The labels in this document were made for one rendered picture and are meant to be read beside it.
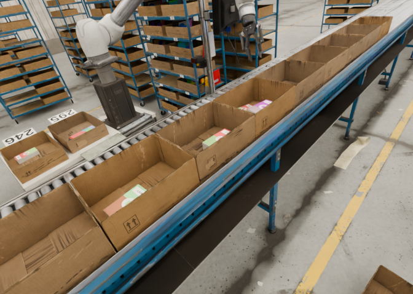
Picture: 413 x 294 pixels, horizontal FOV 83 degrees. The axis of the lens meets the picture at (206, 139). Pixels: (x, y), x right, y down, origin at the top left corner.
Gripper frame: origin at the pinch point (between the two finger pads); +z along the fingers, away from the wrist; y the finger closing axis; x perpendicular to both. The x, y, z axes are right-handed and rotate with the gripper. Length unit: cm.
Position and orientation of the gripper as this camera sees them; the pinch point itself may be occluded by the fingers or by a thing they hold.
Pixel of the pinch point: (254, 53)
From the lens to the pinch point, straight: 140.3
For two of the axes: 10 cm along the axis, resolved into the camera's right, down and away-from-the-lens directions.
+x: -5.8, 0.9, -8.1
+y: -7.9, 1.5, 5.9
